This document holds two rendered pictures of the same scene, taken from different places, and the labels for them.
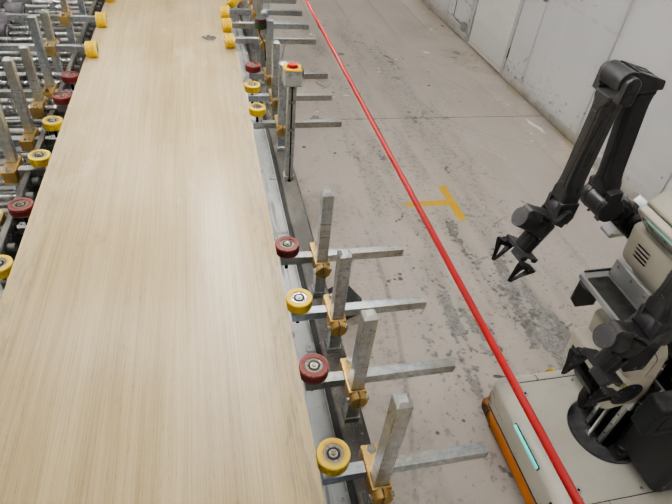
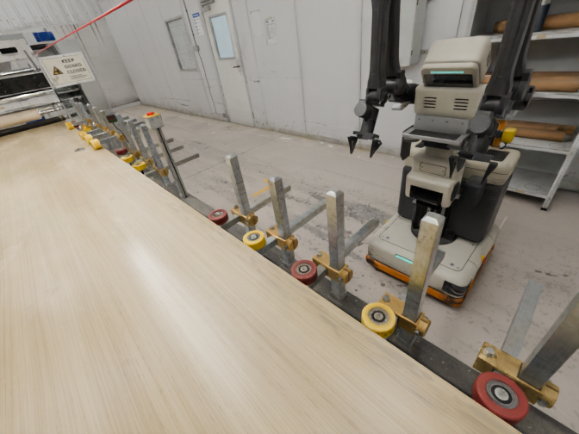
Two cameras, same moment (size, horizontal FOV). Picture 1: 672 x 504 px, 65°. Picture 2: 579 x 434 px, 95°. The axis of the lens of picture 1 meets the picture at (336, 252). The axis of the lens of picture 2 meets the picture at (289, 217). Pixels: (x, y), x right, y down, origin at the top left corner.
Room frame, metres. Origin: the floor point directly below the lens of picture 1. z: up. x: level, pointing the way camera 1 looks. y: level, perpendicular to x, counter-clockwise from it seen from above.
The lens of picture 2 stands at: (0.35, 0.26, 1.50)
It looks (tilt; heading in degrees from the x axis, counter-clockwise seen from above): 35 degrees down; 337
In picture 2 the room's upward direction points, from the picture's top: 9 degrees counter-clockwise
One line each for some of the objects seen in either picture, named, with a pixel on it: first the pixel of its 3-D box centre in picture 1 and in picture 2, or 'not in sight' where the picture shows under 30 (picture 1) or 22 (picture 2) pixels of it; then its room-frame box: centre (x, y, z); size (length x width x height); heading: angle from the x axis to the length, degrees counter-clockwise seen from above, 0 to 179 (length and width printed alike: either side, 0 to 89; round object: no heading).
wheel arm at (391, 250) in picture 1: (342, 255); (257, 206); (1.40, -0.03, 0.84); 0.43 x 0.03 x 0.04; 107
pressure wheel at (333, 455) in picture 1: (331, 464); (376, 327); (0.63, -0.05, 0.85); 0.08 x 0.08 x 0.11
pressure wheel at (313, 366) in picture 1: (312, 376); (305, 280); (0.87, 0.02, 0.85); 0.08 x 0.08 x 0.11
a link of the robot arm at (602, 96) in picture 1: (586, 149); (378, 44); (1.28, -0.62, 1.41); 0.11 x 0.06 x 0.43; 17
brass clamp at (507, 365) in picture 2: not in sight; (513, 374); (0.40, -0.23, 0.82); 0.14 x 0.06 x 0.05; 17
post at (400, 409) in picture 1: (385, 458); (416, 292); (0.62, -0.17, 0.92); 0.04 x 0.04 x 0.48; 17
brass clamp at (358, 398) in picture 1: (353, 382); (332, 267); (0.88, -0.09, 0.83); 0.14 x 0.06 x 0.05; 17
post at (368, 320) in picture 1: (358, 374); (337, 255); (0.86, -0.10, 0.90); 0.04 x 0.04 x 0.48; 17
